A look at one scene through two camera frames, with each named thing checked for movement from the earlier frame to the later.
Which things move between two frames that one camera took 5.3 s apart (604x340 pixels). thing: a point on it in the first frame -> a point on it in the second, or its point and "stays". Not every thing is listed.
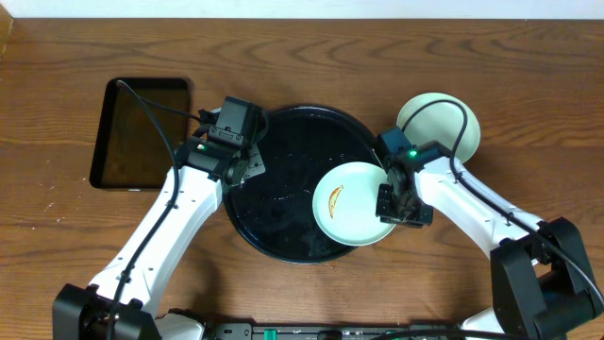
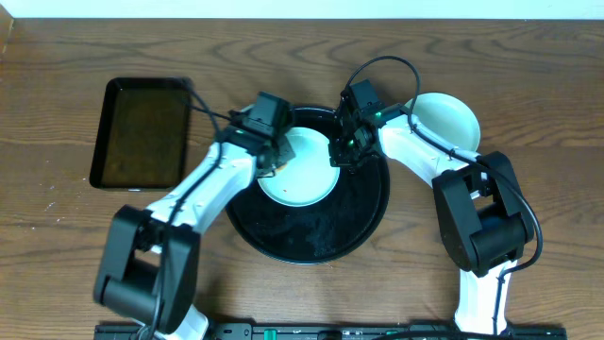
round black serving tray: (273, 212) stays
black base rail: (416, 331) stays
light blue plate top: (442, 122) stays
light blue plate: (344, 204) -> (306, 179)
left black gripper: (243, 172) -> (279, 154)
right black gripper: (406, 213) -> (343, 158)
